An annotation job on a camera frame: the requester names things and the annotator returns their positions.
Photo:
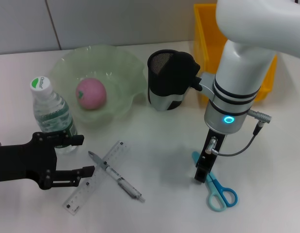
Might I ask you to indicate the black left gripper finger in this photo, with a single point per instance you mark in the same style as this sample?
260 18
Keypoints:
87 171
76 140

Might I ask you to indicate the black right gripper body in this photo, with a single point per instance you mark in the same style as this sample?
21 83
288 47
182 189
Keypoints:
210 157

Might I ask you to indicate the clear plastic ruler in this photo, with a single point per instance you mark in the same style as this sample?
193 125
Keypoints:
81 191

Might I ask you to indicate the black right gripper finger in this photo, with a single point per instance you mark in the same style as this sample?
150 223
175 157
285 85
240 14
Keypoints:
202 174

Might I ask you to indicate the black mesh pen holder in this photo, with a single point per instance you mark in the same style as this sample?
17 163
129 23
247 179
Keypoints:
158 61

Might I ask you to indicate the green wavy glass fruit bowl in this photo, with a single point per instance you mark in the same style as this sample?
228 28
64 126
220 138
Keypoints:
120 80

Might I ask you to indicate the yellow plastic bin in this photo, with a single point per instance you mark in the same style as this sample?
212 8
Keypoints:
205 36

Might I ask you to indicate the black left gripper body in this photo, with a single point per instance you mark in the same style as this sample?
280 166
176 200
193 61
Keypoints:
23 162

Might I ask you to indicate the grey transparent pen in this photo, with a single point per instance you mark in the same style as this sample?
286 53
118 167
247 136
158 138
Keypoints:
123 182

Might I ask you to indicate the clear green-label water bottle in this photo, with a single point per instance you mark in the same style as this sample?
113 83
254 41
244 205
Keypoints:
52 114

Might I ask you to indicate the pink toy peach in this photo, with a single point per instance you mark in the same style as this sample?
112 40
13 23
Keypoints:
91 93

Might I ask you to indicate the blue scissors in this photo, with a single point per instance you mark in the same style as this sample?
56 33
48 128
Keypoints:
222 194

